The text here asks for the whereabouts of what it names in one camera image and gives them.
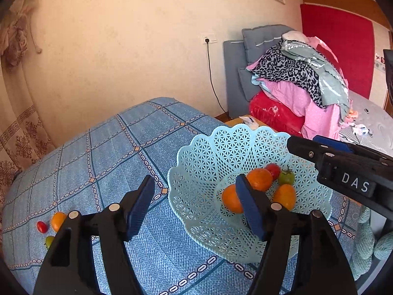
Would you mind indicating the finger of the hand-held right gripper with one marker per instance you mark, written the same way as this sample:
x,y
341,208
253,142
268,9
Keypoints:
x,y
304,149
333,144

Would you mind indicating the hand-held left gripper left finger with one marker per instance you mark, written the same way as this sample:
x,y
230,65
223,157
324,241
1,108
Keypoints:
x,y
139,209

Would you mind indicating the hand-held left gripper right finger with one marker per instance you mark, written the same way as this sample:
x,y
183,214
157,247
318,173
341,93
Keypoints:
x,y
250,206

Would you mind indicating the large round orange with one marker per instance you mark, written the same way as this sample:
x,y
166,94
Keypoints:
x,y
230,199

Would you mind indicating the medium round orange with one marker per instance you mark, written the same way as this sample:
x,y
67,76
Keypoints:
x,y
260,178

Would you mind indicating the green tomato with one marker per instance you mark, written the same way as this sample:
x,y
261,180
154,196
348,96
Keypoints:
x,y
49,241
286,176

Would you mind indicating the oval orange citrus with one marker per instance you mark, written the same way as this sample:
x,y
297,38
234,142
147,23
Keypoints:
x,y
285,196

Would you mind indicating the large red tomato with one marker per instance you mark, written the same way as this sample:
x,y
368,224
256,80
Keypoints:
x,y
273,170

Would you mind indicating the light blue plastic lattice basket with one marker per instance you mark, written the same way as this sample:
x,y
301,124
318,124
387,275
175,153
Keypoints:
x,y
208,159

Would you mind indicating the pile of clothes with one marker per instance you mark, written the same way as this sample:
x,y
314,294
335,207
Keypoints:
x,y
310,110

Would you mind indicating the grey mattress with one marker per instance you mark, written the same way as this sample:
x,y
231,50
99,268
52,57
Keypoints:
x,y
371,113

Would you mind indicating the red folded quilt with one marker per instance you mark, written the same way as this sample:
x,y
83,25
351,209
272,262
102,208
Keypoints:
x,y
273,110

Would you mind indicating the blue checked tablecloth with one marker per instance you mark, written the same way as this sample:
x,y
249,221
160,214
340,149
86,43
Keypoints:
x,y
92,175

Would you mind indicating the small white box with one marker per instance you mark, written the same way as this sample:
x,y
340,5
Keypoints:
x,y
250,120

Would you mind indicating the small wooden table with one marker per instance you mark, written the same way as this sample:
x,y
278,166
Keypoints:
x,y
236,121

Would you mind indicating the teal knitted cloth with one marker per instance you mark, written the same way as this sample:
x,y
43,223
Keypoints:
x,y
365,245

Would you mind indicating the grey green patterned cloth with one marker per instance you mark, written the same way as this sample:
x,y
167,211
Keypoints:
x,y
325,70

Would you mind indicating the small orange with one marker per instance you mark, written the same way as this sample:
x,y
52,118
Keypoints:
x,y
58,221

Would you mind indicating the grey padded headboard cushion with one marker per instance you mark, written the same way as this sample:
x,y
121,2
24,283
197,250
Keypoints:
x,y
233,80

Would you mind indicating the small red tomato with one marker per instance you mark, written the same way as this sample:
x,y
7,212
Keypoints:
x,y
42,226

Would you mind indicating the beige patterned curtain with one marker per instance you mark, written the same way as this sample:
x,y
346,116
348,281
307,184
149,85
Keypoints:
x,y
21,141

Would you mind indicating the bunched beige curtain tie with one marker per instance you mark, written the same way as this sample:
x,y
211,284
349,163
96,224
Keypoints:
x,y
17,37

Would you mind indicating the red wall panel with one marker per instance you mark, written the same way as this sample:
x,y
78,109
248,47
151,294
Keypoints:
x,y
337,37

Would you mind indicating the white wall socket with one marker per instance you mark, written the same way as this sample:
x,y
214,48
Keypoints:
x,y
209,39

